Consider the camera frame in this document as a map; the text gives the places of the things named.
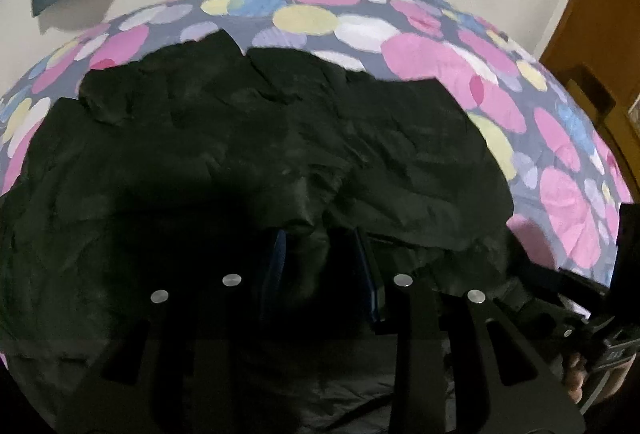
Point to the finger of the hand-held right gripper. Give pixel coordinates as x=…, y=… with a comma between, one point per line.
x=555, y=321

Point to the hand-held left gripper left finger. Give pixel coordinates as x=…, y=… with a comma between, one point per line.
x=279, y=259

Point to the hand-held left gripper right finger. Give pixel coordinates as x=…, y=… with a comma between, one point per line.
x=372, y=284

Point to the black jacket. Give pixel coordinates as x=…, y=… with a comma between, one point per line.
x=300, y=139

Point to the person's right hand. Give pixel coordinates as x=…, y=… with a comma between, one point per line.
x=574, y=379

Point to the dark brown wooden furniture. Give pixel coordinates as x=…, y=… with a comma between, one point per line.
x=592, y=96

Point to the dotted pastel bedsheet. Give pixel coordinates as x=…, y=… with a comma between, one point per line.
x=425, y=59

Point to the brown wooden door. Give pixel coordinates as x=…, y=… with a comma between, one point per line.
x=600, y=14

